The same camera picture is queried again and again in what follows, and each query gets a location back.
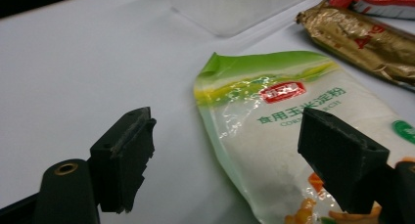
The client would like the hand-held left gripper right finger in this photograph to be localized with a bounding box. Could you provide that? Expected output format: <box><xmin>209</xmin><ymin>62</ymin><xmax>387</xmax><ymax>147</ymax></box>
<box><xmin>297</xmin><ymin>107</ymin><xmax>392</xmax><ymax>215</ymax></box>

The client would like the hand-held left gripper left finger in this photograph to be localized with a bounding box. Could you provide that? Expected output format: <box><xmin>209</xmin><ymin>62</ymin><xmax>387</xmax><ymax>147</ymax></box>
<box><xmin>89</xmin><ymin>106</ymin><xmax>158</xmax><ymax>215</ymax></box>

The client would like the green and white cornstarch bag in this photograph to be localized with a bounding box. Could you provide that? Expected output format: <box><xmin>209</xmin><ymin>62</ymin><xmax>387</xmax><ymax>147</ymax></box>
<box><xmin>193</xmin><ymin>50</ymin><xmax>415</xmax><ymax>224</ymax></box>

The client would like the gold foil snack packet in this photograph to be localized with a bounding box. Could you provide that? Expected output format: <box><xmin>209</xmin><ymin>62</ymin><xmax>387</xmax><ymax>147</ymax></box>
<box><xmin>295</xmin><ymin>0</ymin><xmax>415</xmax><ymax>92</ymax></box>

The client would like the red and black snack packet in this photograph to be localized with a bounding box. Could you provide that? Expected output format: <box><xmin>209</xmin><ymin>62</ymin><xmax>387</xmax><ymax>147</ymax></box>
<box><xmin>327</xmin><ymin>0</ymin><xmax>415</xmax><ymax>22</ymax></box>

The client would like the translucent plastic container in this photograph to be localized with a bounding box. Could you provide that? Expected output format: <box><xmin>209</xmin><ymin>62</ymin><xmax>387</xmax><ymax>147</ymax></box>
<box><xmin>165</xmin><ymin>0</ymin><xmax>317</xmax><ymax>38</ymax></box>

